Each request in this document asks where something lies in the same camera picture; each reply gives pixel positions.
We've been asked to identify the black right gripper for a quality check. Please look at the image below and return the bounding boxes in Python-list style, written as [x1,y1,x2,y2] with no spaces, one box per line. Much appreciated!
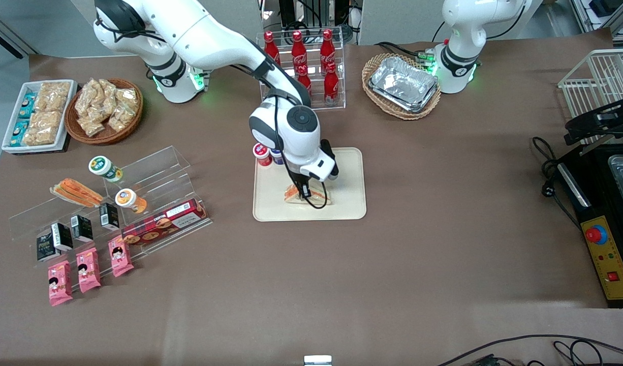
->
[298,138,338,199]

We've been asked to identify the triangle sandwich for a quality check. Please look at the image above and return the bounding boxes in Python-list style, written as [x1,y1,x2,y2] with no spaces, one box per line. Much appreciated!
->
[50,178,105,208]
[284,183,333,206]

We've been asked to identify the cream plastic serving tray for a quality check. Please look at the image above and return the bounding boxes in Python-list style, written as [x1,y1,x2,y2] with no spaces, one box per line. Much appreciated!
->
[253,147,367,222]

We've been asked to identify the aluminium foil tray stack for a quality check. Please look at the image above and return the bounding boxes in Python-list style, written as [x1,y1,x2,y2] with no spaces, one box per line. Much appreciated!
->
[368,56,440,113]

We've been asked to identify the white rectangular snack tray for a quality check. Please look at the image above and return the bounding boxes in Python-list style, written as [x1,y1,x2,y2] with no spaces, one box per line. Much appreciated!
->
[2,80,79,154]

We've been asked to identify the red capped small bottle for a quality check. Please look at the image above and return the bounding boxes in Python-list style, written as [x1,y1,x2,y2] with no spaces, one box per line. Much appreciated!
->
[253,142,272,167]

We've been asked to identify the red cola bottle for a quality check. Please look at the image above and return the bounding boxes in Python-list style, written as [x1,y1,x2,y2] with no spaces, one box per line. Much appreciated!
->
[297,66,313,95]
[291,31,307,71]
[264,32,281,66]
[324,63,339,102]
[320,29,336,67]

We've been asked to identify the clear acrylic bottle rack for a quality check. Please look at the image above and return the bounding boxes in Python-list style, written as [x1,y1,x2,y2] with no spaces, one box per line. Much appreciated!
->
[256,30,346,114]

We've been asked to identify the clear acrylic stepped stand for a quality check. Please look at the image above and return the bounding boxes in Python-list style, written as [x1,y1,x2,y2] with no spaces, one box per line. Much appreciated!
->
[9,178,139,301]
[102,146,213,257]

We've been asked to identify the light wicker basket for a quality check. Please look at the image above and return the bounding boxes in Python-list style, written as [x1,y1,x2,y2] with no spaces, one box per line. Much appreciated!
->
[362,53,442,120]

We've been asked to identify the red tartan shortbread box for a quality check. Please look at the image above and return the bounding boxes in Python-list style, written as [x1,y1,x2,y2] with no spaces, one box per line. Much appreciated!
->
[121,198,209,246]

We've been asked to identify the black equipment box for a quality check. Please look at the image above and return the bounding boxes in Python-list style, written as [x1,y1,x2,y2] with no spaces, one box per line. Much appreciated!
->
[278,0,353,28]

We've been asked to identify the orange capped small bottle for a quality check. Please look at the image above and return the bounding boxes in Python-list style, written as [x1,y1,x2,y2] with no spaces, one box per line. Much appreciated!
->
[115,189,148,214]

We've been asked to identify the pink cartoon snack packet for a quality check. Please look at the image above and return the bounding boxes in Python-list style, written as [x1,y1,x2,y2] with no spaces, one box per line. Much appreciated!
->
[108,236,135,278]
[48,260,74,307]
[76,248,102,293]

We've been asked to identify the black barcode carton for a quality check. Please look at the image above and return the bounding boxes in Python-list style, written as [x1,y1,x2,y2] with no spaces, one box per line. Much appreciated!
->
[99,203,120,231]
[71,215,94,242]

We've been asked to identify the brown wicker snack basket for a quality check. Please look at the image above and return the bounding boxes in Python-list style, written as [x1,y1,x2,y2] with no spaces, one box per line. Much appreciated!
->
[65,78,144,145]

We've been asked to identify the green capped small bottle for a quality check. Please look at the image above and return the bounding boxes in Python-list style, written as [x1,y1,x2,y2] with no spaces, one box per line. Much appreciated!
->
[88,156,123,182]

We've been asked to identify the black white text packet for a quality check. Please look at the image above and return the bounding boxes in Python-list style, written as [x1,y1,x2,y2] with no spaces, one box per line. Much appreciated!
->
[51,222,74,252]

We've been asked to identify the black gold lettered packet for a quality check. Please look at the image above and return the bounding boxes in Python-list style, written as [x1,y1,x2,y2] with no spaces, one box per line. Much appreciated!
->
[36,231,57,262]

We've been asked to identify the clear wrapped cracker pack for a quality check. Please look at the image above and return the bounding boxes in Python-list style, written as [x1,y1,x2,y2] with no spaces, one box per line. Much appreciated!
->
[22,126,59,147]
[36,81,71,112]
[29,111,64,130]

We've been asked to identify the teal snack packet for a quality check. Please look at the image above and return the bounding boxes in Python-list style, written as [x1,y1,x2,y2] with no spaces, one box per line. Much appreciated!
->
[10,120,30,147]
[19,93,37,119]

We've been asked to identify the black machine with yellow panel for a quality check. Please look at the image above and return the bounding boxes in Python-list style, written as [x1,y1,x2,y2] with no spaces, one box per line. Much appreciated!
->
[555,144,623,309]

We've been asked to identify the red emergency stop button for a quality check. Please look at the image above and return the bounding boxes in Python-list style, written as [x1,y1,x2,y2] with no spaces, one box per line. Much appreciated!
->
[585,225,608,246]

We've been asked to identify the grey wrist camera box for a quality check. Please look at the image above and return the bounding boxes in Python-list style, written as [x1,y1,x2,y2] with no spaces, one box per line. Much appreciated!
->
[300,150,339,182]

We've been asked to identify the black cable at arm base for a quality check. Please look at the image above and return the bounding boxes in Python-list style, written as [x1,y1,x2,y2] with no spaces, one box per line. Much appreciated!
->
[375,41,434,63]

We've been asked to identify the black machine power cable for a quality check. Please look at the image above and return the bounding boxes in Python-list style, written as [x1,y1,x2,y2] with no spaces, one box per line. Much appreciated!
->
[532,136,582,229]

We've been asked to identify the long black cable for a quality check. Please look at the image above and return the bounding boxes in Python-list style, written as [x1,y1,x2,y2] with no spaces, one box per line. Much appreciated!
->
[436,334,623,366]

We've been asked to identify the white wire basket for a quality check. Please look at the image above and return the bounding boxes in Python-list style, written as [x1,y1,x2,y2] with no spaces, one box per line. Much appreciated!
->
[558,48,623,145]

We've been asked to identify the looped black cable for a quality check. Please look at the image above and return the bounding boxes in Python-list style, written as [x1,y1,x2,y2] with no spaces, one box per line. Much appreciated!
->
[553,340,605,366]

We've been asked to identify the aluminium frame rails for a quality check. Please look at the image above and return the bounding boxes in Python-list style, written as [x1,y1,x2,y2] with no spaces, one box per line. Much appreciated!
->
[568,0,623,35]

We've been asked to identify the dark diagonal metal rail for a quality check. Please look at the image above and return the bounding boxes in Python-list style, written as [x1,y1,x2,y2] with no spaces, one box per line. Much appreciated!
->
[0,8,26,59]

